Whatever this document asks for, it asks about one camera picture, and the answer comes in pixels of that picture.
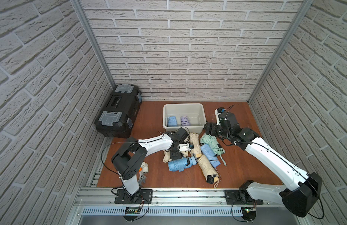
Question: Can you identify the light blue umbrella front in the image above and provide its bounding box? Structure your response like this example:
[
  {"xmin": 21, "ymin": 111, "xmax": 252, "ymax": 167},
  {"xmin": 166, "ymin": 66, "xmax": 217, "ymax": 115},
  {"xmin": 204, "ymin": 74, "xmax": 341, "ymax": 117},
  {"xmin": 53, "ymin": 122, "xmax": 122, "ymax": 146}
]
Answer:
[{"xmin": 168, "ymin": 156, "xmax": 197, "ymax": 172}]

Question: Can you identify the white plastic storage box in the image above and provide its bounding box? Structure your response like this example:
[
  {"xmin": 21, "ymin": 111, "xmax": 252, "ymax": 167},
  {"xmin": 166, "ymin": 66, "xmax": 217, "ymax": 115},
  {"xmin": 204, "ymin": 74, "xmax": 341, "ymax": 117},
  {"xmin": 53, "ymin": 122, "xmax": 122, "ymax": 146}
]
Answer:
[{"xmin": 163, "ymin": 103, "xmax": 206, "ymax": 134}]

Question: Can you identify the lilac umbrella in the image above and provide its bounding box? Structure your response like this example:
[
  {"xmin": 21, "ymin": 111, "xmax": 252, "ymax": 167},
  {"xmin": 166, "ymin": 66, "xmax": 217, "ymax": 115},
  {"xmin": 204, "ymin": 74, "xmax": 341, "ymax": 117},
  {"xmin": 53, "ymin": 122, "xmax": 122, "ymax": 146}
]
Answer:
[{"xmin": 180, "ymin": 116, "xmax": 191, "ymax": 127}]

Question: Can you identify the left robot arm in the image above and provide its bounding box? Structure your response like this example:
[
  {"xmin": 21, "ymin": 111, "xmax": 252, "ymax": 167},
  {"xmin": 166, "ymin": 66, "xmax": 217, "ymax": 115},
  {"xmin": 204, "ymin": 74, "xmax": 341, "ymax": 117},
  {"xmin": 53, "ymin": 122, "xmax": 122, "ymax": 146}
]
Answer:
[{"xmin": 111, "ymin": 127, "xmax": 189, "ymax": 197}]

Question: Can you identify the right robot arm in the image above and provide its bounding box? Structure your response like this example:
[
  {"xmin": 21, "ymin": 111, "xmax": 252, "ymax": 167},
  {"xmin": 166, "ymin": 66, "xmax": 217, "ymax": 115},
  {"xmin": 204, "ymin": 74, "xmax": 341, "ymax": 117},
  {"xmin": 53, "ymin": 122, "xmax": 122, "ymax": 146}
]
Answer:
[{"xmin": 204, "ymin": 112, "xmax": 323, "ymax": 218}]

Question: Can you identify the mint green umbrella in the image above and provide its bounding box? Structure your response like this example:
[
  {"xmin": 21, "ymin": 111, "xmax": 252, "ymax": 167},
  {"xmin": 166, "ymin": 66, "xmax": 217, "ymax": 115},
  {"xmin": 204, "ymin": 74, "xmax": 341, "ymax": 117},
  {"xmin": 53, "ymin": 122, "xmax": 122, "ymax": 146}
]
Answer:
[{"xmin": 200, "ymin": 134, "xmax": 227, "ymax": 166}]

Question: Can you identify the periwinkle blue umbrella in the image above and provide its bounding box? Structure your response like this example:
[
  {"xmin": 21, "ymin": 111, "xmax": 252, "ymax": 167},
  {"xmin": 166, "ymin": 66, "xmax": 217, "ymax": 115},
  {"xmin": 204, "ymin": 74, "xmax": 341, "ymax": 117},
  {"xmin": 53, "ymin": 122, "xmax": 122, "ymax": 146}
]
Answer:
[{"xmin": 201, "ymin": 144, "xmax": 221, "ymax": 168}]

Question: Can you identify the white pipe fitting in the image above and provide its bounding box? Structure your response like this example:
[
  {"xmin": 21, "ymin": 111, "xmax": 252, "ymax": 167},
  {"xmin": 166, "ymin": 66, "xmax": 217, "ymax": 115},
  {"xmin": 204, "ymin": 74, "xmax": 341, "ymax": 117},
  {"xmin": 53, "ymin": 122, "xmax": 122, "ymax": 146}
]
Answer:
[{"xmin": 140, "ymin": 162, "xmax": 149, "ymax": 174}]

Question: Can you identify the black grey toolbox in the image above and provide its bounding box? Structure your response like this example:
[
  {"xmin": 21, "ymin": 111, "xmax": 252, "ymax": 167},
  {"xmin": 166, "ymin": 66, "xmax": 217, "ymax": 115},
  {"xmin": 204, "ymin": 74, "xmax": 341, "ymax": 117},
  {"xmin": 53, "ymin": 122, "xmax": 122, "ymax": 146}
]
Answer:
[{"xmin": 94, "ymin": 84, "xmax": 142, "ymax": 138}]

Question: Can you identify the left circuit board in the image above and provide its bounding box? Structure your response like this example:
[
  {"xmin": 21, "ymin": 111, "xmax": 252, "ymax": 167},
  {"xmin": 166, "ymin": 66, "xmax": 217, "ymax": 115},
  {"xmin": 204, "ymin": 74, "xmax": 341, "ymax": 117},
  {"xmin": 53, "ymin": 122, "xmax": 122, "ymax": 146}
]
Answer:
[{"xmin": 125, "ymin": 206, "xmax": 142, "ymax": 216}]

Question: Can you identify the circuit board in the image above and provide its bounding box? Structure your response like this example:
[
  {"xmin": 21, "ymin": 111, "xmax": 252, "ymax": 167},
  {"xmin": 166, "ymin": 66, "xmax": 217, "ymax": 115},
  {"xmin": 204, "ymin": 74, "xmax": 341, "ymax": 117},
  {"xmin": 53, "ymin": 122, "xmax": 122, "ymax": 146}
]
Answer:
[
  {"xmin": 241, "ymin": 208, "xmax": 257, "ymax": 222},
  {"xmin": 125, "ymin": 206, "xmax": 142, "ymax": 216}
]

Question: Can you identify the right circuit board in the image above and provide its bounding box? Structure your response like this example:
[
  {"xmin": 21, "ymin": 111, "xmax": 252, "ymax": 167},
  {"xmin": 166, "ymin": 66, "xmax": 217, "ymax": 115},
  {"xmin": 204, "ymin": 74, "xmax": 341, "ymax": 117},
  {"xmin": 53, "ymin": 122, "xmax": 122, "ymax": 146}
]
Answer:
[{"xmin": 241, "ymin": 208, "xmax": 257, "ymax": 222}]

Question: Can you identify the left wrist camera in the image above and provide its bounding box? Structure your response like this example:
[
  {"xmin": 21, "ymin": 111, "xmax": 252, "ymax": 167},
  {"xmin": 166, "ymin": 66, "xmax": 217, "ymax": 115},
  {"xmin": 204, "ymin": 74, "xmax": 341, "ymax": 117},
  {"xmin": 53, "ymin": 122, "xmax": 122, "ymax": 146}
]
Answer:
[{"xmin": 179, "ymin": 143, "xmax": 194, "ymax": 152}]

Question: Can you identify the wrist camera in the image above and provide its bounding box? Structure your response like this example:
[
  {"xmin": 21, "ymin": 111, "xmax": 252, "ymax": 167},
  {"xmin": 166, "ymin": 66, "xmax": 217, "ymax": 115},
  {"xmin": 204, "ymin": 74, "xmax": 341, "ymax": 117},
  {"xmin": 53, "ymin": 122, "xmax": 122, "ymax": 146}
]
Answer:
[
  {"xmin": 179, "ymin": 143, "xmax": 194, "ymax": 152},
  {"xmin": 215, "ymin": 107, "xmax": 227, "ymax": 126}
]

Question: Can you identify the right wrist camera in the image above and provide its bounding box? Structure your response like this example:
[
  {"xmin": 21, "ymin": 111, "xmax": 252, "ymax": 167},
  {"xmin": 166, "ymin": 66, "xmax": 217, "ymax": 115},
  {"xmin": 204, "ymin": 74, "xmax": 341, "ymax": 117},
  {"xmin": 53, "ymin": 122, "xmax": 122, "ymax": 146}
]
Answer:
[{"xmin": 215, "ymin": 107, "xmax": 227, "ymax": 126}]

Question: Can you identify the orange handled wrench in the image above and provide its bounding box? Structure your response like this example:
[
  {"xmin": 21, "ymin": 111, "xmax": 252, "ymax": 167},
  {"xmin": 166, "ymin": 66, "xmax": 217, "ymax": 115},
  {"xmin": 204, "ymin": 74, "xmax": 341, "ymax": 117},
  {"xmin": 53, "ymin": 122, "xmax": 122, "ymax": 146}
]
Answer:
[{"xmin": 138, "ymin": 168, "xmax": 147, "ymax": 185}]

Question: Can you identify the beige umbrella black handle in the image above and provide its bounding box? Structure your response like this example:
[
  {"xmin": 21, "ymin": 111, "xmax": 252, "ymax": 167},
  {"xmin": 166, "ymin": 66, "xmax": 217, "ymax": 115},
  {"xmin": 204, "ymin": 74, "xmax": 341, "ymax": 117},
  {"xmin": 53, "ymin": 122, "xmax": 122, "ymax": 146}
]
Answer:
[{"xmin": 197, "ymin": 154, "xmax": 220, "ymax": 188}]

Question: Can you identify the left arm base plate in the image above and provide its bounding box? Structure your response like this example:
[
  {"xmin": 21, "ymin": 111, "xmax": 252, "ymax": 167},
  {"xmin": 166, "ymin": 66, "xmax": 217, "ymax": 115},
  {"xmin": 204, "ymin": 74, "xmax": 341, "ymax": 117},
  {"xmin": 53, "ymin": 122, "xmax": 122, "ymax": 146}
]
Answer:
[{"xmin": 114, "ymin": 189, "xmax": 153, "ymax": 204}]

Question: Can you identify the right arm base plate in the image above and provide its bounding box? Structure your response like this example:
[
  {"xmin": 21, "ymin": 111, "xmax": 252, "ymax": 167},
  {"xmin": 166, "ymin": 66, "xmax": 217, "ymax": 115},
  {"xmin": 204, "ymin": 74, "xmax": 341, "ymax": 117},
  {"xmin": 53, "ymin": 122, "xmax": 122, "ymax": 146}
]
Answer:
[{"xmin": 224, "ymin": 189, "xmax": 263, "ymax": 205}]

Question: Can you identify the aluminium front rail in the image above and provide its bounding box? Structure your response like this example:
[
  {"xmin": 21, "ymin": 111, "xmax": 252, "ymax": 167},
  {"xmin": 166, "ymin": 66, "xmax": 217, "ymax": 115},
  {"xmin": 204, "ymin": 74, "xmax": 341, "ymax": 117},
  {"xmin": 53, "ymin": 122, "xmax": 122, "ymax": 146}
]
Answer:
[{"xmin": 73, "ymin": 187, "xmax": 306, "ymax": 208}]

